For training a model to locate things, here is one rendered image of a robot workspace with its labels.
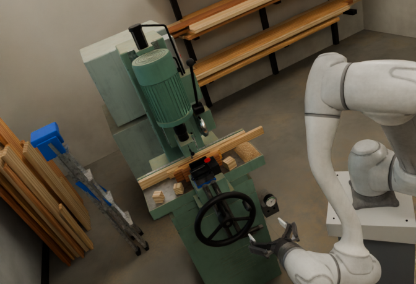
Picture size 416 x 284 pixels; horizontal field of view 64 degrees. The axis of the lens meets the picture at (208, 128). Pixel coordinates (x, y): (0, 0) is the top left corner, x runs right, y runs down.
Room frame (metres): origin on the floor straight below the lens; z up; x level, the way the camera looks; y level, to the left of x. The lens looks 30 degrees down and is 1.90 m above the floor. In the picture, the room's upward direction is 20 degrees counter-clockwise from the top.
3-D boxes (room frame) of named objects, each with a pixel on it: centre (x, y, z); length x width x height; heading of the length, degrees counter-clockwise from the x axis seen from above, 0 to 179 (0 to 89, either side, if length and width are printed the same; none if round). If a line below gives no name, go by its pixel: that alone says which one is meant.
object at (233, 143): (1.42, 0.00, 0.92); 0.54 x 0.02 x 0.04; 100
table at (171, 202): (1.29, 0.10, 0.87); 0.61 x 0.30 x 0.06; 100
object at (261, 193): (1.30, -0.16, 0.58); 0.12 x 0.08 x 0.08; 10
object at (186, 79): (1.63, 0.01, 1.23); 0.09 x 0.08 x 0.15; 10
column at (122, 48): (1.68, 0.18, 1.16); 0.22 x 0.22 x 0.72; 10
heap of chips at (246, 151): (1.36, -0.14, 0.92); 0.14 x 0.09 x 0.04; 10
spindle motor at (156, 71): (1.40, 0.13, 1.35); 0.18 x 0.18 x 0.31
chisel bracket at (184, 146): (1.42, 0.13, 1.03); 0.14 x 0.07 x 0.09; 10
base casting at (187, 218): (1.52, 0.15, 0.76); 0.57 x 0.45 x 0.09; 10
